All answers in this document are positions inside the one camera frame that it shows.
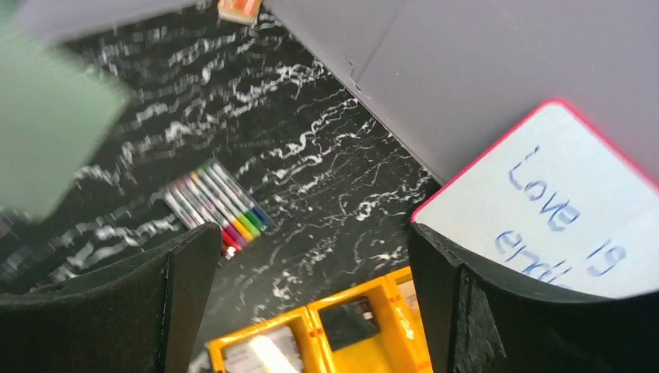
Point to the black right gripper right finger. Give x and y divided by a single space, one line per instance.
479 316

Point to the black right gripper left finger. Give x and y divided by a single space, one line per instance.
139 314

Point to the orange plastic bin tray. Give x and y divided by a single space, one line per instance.
399 347

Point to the gold VIP card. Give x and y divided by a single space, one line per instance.
408 294

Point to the black VIP card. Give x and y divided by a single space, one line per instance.
349 322

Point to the white silver card stack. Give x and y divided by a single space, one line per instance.
276 350

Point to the small orange card pack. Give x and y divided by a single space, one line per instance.
239 11

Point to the coloured marker pen set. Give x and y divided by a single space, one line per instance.
210 194

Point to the pink framed whiteboard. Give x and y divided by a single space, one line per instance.
556 201

